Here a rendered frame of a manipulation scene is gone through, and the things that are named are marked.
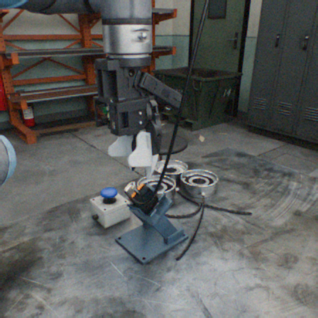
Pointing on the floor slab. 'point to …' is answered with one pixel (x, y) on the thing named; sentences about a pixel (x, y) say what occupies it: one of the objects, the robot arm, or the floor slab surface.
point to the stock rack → (20, 101)
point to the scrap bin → (199, 95)
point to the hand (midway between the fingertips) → (143, 167)
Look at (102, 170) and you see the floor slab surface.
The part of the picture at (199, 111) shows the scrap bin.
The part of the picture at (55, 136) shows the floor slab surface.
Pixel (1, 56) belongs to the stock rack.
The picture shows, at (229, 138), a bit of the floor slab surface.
